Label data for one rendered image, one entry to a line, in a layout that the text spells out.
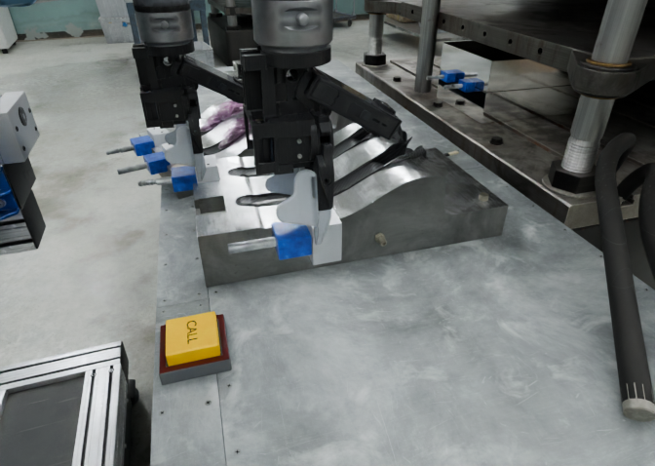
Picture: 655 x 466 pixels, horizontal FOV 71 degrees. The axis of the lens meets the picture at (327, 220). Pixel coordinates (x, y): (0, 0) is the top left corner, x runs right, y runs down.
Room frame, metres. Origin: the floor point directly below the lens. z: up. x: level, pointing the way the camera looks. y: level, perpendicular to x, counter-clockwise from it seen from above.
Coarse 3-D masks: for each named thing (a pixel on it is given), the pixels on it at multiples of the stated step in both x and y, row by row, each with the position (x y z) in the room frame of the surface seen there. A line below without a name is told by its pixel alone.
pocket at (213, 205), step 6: (204, 198) 0.64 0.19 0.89; (210, 198) 0.64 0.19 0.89; (216, 198) 0.64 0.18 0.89; (222, 198) 0.64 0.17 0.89; (198, 204) 0.63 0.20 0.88; (204, 204) 0.64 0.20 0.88; (210, 204) 0.64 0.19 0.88; (216, 204) 0.64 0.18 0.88; (222, 204) 0.64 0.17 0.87; (198, 210) 0.62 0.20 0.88; (204, 210) 0.63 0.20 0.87; (210, 210) 0.64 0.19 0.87; (216, 210) 0.64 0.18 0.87; (222, 210) 0.64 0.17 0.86
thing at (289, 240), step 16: (272, 224) 0.47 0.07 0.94; (288, 224) 0.47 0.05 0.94; (336, 224) 0.45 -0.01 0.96; (256, 240) 0.45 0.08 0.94; (272, 240) 0.45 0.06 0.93; (288, 240) 0.44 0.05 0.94; (304, 240) 0.44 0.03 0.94; (336, 240) 0.45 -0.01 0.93; (288, 256) 0.44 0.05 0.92; (320, 256) 0.44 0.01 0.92; (336, 256) 0.45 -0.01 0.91
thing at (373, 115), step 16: (320, 80) 0.44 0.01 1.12; (336, 80) 0.49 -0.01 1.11; (320, 96) 0.44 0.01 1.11; (336, 96) 0.45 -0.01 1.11; (352, 96) 0.45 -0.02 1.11; (336, 112) 0.45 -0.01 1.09; (352, 112) 0.45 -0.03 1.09; (368, 112) 0.46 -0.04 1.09; (384, 112) 0.47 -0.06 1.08; (368, 128) 0.46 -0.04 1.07; (384, 128) 0.47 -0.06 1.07
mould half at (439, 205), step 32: (352, 128) 0.84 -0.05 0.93; (224, 160) 0.78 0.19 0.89; (352, 160) 0.73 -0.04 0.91; (416, 160) 0.68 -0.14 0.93; (448, 160) 0.85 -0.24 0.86; (224, 192) 0.65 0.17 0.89; (256, 192) 0.66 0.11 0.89; (352, 192) 0.64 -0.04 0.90; (384, 192) 0.61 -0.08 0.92; (416, 192) 0.62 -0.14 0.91; (448, 192) 0.71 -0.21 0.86; (480, 192) 0.71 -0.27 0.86; (224, 224) 0.56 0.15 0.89; (256, 224) 0.56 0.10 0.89; (352, 224) 0.59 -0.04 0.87; (384, 224) 0.60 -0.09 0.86; (416, 224) 0.62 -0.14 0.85; (448, 224) 0.64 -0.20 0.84; (480, 224) 0.65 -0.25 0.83; (224, 256) 0.54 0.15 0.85; (256, 256) 0.55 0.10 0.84; (352, 256) 0.59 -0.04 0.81
